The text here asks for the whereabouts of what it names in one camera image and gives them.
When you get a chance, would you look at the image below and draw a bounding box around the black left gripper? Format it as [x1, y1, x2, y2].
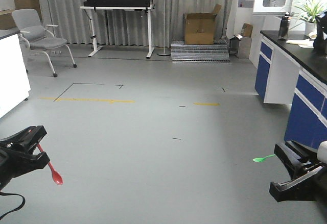
[1, 126, 50, 190]

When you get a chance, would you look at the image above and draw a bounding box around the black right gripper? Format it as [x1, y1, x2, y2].
[269, 140, 326, 204]

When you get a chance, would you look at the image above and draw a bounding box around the red plastic spoon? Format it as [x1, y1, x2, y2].
[36, 141, 64, 185]

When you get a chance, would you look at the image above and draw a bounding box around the green plastic spoon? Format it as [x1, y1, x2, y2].
[252, 154, 276, 163]

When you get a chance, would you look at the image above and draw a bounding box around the white cabinet at left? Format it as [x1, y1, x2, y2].
[1, 29, 31, 117]

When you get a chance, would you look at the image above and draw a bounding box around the blue white lab counter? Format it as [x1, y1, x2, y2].
[254, 30, 326, 152]

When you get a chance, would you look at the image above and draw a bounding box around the grey office chair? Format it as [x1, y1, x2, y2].
[11, 9, 77, 77]

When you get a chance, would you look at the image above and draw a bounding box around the grey metal box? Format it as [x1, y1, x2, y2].
[228, 34, 243, 56]

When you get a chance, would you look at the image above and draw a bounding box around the metal grating stack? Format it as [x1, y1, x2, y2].
[170, 39, 230, 63]

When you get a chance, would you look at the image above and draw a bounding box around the dark water bottle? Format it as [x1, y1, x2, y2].
[278, 12, 292, 40]

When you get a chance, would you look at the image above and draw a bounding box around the white standing desk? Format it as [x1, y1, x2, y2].
[80, 3, 155, 59]

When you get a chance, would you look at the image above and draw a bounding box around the small cardboard box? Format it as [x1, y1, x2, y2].
[241, 23, 253, 37]

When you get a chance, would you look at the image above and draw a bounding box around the potted green plant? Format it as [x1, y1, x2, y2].
[285, 0, 326, 36]

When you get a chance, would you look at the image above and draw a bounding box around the large open cardboard box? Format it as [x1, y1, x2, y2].
[184, 4, 222, 45]

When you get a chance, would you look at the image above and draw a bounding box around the grey curtain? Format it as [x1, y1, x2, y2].
[39, 0, 232, 47]

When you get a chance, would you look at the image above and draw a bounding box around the black cable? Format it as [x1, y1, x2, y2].
[0, 190, 26, 221]

